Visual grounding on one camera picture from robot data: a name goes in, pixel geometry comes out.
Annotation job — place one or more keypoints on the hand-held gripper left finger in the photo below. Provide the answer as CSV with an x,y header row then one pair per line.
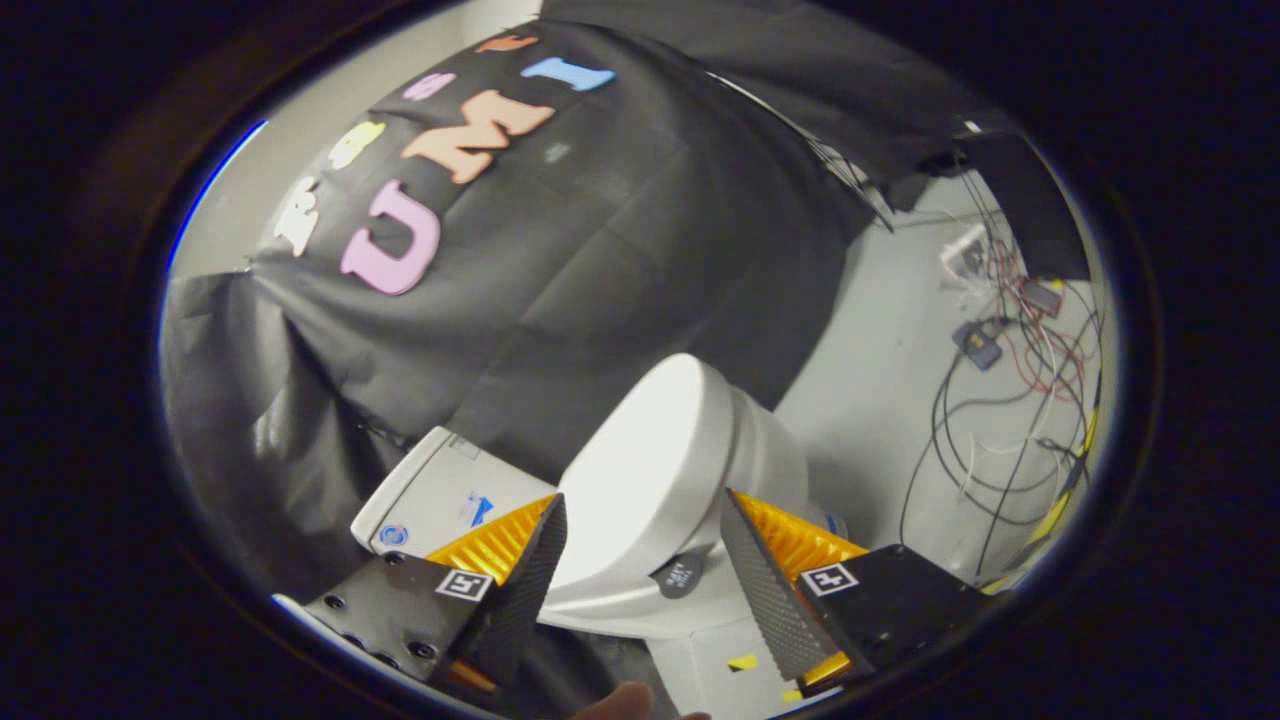
x,y
520,590

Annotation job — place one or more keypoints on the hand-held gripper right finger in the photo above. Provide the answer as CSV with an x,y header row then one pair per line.
x,y
765,600

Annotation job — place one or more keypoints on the white toilet lid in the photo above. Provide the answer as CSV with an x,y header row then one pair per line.
x,y
640,470

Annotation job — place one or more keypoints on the white toilet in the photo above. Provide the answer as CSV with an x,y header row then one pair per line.
x,y
440,495

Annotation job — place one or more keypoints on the black backdrop cloth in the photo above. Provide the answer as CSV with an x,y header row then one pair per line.
x,y
560,300

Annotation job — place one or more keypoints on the yellow black floor tape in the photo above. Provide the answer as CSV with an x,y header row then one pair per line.
x,y
1050,515

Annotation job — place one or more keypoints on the dark power adapter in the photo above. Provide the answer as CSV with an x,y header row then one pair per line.
x,y
978,345

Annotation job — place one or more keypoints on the small dark electronic device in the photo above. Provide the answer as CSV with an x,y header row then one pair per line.
x,y
1041,297

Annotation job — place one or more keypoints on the black box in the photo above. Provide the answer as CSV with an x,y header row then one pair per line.
x,y
1030,200

